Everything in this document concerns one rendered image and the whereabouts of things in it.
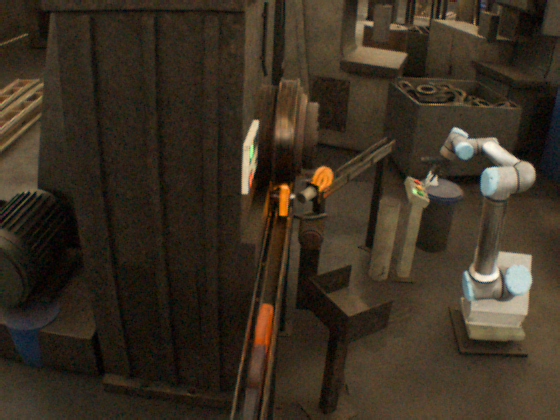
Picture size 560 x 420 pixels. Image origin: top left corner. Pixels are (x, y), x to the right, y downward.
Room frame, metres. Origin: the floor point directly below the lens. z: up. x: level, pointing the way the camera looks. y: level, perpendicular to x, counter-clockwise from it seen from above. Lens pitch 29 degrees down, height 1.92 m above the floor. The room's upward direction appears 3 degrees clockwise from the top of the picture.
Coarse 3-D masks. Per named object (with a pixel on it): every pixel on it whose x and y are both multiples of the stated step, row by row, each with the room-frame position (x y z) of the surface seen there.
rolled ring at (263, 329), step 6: (264, 306) 1.43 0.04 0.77; (270, 306) 1.44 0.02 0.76; (264, 312) 1.39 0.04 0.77; (270, 312) 1.43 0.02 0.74; (258, 318) 1.37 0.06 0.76; (264, 318) 1.37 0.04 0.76; (270, 318) 1.46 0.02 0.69; (258, 324) 1.35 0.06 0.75; (264, 324) 1.35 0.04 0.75; (270, 324) 1.46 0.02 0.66; (258, 330) 1.34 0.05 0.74; (264, 330) 1.34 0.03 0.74; (270, 330) 1.46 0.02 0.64; (258, 336) 1.33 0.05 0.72; (264, 336) 1.33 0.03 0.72; (258, 342) 1.32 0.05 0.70; (264, 342) 1.32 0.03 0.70
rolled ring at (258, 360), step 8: (256, 344) 1.27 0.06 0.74; (264, 344) 1.27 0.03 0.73; (256, 352) 1.22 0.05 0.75; (264, 352) 1.25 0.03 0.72; (256, 360) 1.19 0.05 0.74; (264, 360) 1.28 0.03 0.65; (256, 368) 1.17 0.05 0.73; (264, 368) 1.28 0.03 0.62; (256, 376) 1.15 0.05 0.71; (256, 384) 1.14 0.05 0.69
